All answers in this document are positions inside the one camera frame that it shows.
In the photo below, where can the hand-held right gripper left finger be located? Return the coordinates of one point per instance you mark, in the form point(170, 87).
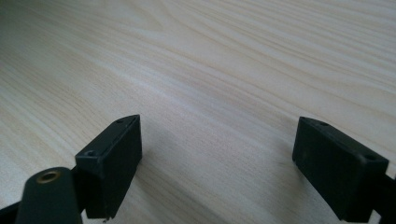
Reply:
point(109, 168)

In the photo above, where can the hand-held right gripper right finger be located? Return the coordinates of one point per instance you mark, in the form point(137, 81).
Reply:
point(339, 169)

